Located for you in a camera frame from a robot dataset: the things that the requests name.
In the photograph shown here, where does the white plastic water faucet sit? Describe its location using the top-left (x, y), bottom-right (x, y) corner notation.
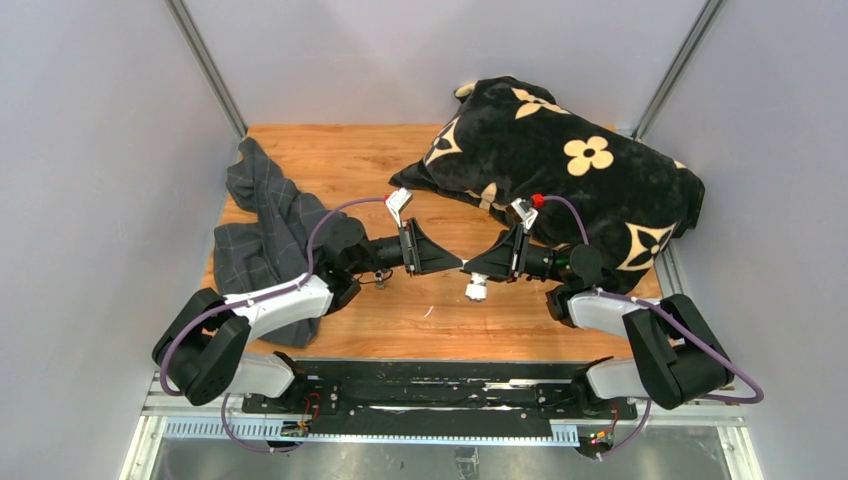
top-left (462, 258), bottom-right (490, 303)

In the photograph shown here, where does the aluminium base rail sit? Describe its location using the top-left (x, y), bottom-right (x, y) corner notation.
top-left (122, 282), bottom-right (763, 479)

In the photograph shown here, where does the grey checked cloth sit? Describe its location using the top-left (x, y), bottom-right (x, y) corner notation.
top-left (211, 136), bottom-right (348, 350)

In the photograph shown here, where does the purple cable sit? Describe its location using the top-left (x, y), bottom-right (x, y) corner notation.
top-left (158, 193), bottom-right (393, 455)
top-left (531, 193), bottom-right (765, 460)

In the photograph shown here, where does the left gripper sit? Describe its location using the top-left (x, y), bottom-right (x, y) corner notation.
top-left (349, 218), bottom-right (462, 277)

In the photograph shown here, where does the metal tee pipe fitting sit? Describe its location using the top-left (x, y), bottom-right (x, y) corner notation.
top-left (374, 270), bottom-right (392, 290)

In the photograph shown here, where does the right aluminium frame post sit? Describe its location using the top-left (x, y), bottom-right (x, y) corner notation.
top-left (631, 0), bottom-right (726, 141)

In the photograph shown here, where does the left aluminium frame post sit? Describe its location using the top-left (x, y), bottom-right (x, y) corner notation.
top-left (164, 0), bottom-right (248, 138)

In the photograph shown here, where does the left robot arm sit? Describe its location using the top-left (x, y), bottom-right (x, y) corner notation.
top-left (151, 217), bottom-right (464, 413)

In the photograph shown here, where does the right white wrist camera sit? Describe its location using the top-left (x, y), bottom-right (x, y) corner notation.
top-left (506, 198), bottom-right (538, 233)

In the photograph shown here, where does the black floral plush blanket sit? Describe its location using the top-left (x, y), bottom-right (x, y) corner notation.
top-left (389, 76), bottom-right (706, 293)

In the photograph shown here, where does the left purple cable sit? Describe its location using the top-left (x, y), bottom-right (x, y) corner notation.
top-left (158, 193), bottom-right (393, 455)

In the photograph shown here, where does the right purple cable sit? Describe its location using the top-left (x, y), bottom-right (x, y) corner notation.
top-left (531, 193), bottom-right (765, 460)

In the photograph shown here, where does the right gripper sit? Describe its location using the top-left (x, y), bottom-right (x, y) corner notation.
top-left (459, 223), bottom-right (567, 284)

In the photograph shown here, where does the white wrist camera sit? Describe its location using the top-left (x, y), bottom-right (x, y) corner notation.
top-left (383, 188), bottom-right (413, 228)
top-left (506, 198), bottom-right (538, 233)

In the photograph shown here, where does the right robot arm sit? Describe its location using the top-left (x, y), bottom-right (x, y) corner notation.
top-left (462, 226), bottom-right (735, 417)

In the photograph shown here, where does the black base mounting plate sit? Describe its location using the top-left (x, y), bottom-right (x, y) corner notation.
top-left (228, 359), bottom-right (638, 441)

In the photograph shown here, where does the aluminium frame post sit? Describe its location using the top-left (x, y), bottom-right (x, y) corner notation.
top-left (164, 0), bottom-right (248, 138)
top-left (631, 0), bottom-right (726, 141)

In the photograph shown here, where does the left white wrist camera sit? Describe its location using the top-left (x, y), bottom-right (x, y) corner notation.
top-left (383, 188), bottom-right (413, 228)

